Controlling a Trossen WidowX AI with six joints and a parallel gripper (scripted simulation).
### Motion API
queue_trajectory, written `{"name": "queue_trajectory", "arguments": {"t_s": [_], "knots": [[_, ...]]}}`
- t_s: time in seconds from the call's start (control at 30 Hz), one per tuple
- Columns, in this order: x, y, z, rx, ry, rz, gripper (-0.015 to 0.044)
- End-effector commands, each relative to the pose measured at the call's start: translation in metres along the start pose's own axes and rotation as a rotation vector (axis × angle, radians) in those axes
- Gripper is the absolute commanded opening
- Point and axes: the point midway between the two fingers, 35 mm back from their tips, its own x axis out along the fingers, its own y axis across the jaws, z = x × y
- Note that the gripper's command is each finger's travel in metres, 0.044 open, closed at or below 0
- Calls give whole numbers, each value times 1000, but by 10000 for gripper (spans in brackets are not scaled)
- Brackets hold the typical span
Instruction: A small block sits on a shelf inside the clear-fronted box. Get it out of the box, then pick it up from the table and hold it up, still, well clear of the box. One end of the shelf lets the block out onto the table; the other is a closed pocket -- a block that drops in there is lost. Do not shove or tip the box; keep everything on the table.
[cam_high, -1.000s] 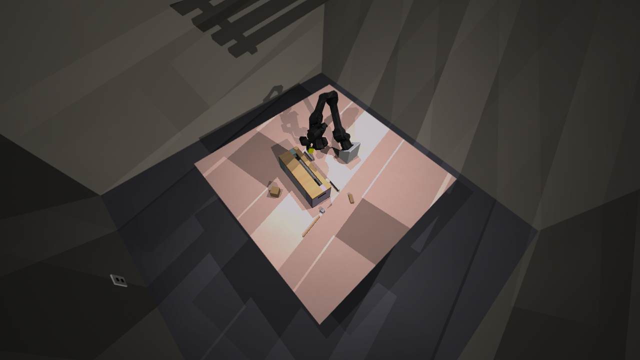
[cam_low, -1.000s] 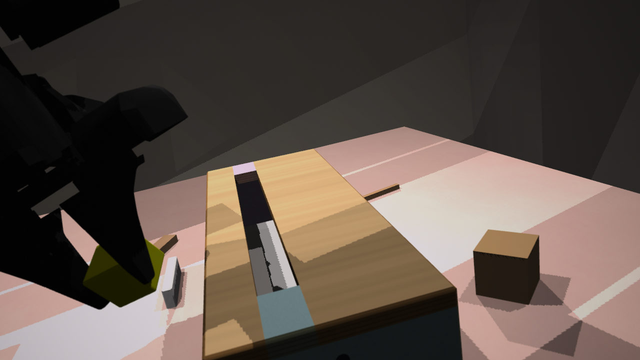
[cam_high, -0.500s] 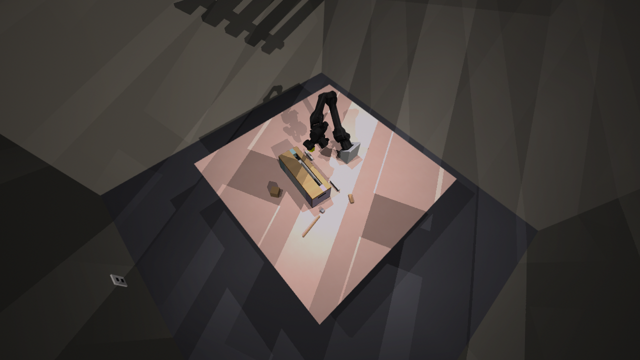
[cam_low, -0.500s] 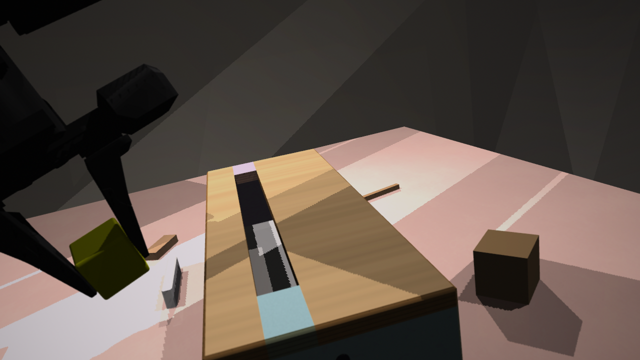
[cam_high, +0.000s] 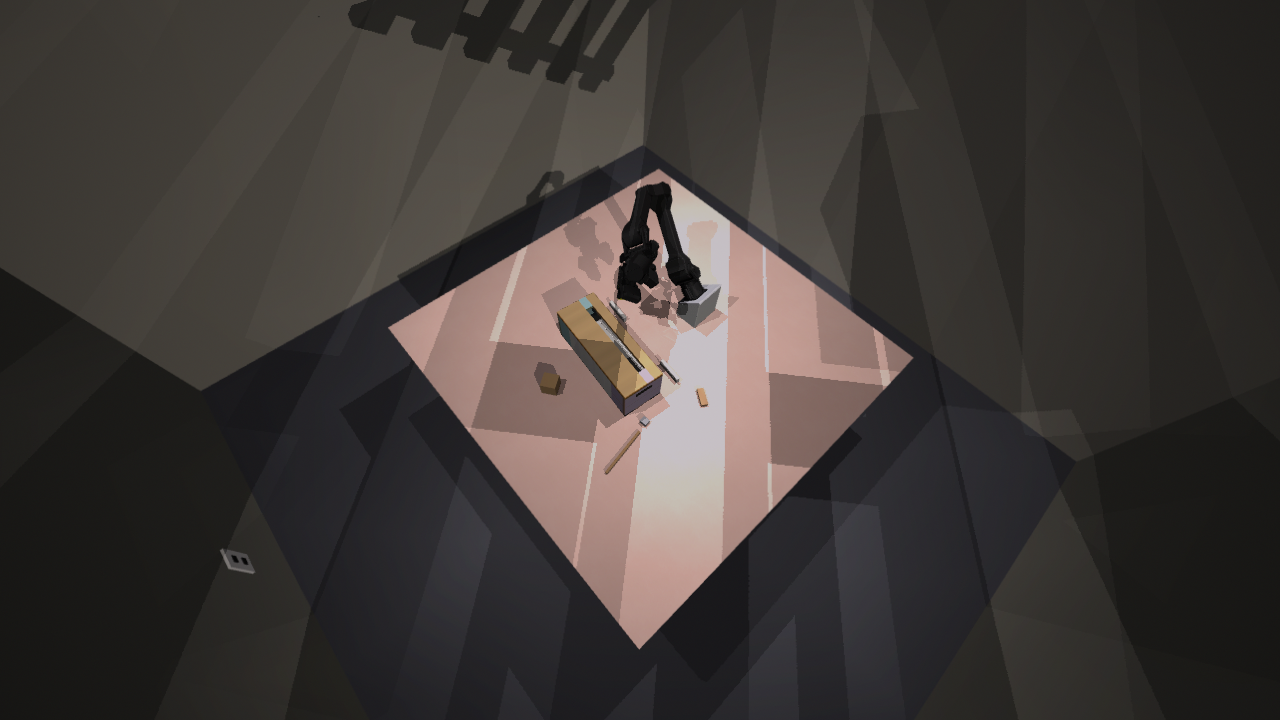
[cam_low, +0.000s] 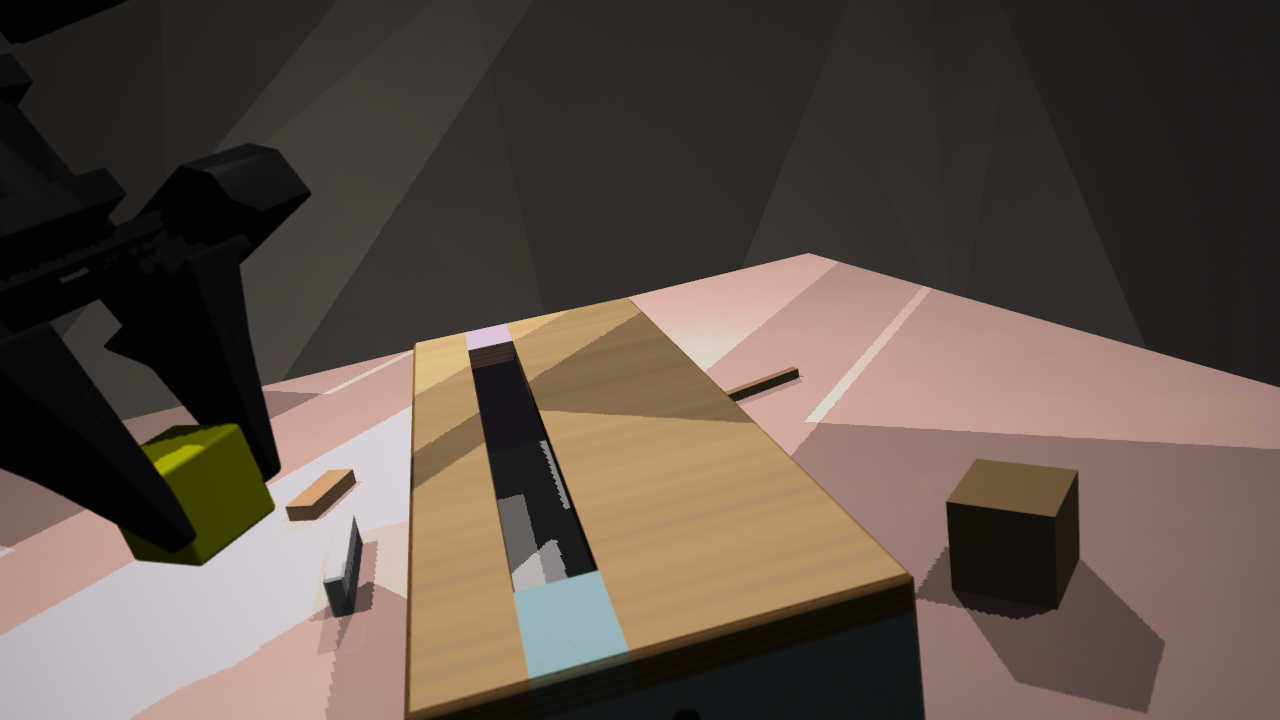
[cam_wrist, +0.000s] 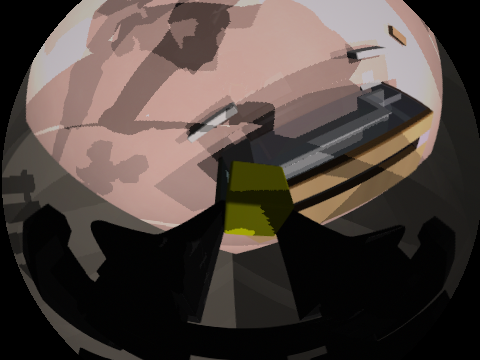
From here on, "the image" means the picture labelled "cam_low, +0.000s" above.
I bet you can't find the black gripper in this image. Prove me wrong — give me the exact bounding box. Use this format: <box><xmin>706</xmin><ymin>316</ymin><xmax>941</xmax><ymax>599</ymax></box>
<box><xmin>0</xmin><ymin>53</ymin><xmax>311</xmax><ymax>553</ymax></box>

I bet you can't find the small brown block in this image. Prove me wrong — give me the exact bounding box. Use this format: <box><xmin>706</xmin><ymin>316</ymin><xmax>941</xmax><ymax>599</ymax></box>
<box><xmin>285</xmin><ymin>469</ymin><xmax>356</xmax><ymax>521</ymax></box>

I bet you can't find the olive yellow cube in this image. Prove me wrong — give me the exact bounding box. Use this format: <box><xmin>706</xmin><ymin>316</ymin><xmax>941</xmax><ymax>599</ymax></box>
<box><xmin>118</xmin><ymin>424</ymin><xmax>275</xmax><ymax>568</ymax></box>

